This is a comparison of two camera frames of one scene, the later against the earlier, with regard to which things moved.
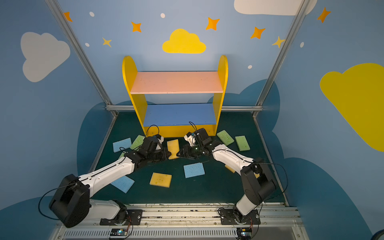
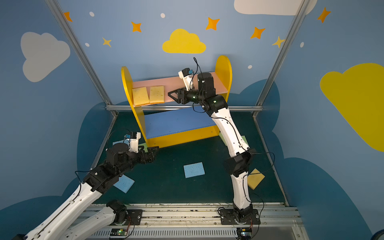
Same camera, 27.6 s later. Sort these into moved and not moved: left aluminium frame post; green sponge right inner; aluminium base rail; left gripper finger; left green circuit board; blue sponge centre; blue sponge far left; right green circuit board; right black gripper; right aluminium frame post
Moved: right black gripper; left gripper finger
Not moved: green sponge right inner; aluminium base rail; left aluminium frame post; blue sponge far left; right green circuit board; right aluminium frame post; left green circuit board; blue sponge centre
